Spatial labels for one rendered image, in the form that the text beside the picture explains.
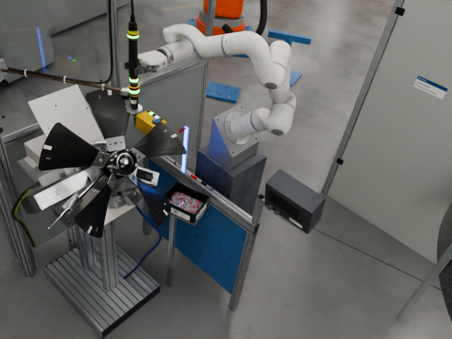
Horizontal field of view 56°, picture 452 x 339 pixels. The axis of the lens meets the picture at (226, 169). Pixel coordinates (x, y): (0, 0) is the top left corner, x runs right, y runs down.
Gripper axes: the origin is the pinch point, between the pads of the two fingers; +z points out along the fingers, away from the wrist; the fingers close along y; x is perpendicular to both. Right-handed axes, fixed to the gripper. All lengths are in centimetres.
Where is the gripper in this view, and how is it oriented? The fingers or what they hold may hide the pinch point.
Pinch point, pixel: (133, 68)
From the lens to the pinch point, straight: 184.7
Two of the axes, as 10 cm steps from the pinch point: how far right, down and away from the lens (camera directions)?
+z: -6.6, 4.4, -6.1
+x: 1.2, -7.4, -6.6
